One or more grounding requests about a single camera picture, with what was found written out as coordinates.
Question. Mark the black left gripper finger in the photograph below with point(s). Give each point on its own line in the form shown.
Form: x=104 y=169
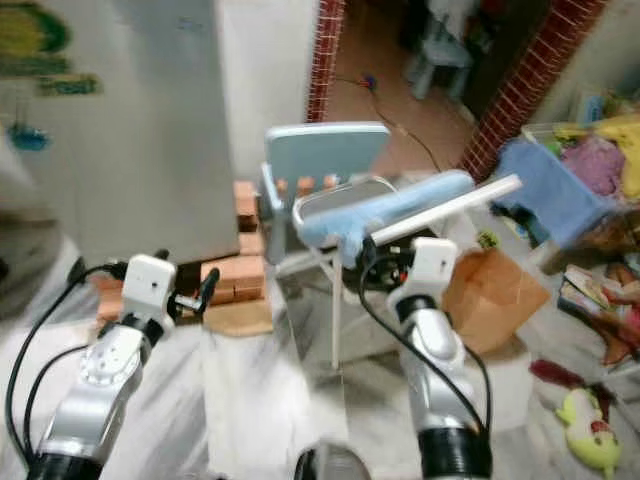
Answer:
x=211 y=284

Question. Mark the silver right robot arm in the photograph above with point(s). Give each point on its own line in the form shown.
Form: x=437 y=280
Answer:
x=435 y=360

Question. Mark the grey fridge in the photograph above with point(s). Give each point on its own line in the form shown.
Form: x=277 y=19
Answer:
x=150 y=150

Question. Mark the small blue fridge sticker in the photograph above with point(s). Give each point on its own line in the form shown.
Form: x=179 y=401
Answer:
x=28 y=136

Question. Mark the small rectangular fridge sticker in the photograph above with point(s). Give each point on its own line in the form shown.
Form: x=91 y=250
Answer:
x=68 y=84

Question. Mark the green yellow fridge sticker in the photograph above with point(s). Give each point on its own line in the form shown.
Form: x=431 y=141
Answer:
x=32 y=28

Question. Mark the tan wooden block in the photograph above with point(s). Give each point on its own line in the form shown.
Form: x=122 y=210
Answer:
x=240 y=318

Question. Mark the light blue towel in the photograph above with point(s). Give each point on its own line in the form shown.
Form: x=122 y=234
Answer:
x=400 y=203

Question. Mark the stack of orange bricks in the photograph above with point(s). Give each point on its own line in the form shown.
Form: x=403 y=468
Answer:
x=244 y=210

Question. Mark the long white board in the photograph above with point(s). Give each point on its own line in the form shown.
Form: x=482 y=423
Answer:
x=460 y=205

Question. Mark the brown paper bag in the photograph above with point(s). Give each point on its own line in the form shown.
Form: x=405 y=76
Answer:
x=495 y=300

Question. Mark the light blue plastic chair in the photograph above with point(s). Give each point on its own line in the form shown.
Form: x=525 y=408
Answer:
x=325 y=148

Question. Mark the blue cloth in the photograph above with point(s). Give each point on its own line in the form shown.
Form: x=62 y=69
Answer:
x=545 y=190

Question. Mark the dark red brush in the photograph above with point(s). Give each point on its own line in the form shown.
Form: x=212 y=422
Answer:
x=555 y=373

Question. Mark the colourful picture book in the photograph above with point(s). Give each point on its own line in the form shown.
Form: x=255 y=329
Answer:
x=592 y=290

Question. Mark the grey robot right leg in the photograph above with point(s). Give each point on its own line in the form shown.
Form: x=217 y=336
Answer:
x=332 y=465

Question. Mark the narrow red brick pillar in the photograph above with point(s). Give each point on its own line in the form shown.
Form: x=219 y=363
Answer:
x=326 y=60

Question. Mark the pale plastic child chair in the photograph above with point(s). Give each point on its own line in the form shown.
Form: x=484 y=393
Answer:
x=440 y=55

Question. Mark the pink cloth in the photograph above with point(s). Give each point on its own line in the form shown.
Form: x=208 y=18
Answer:
x=592 y=163

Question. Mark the wide red brick pillar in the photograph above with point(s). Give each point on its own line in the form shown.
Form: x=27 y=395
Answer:
x=530 y=85

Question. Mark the yellow green plush toy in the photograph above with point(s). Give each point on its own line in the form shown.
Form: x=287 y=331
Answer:
x=592 y=432

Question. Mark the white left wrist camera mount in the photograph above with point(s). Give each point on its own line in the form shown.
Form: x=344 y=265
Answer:
x=150 y=285

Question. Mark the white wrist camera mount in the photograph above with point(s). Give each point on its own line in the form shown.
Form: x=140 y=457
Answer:
x=435 y=266
x=150 y=285

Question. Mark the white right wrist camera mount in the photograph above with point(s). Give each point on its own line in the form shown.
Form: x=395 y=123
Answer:
x=435 y=266

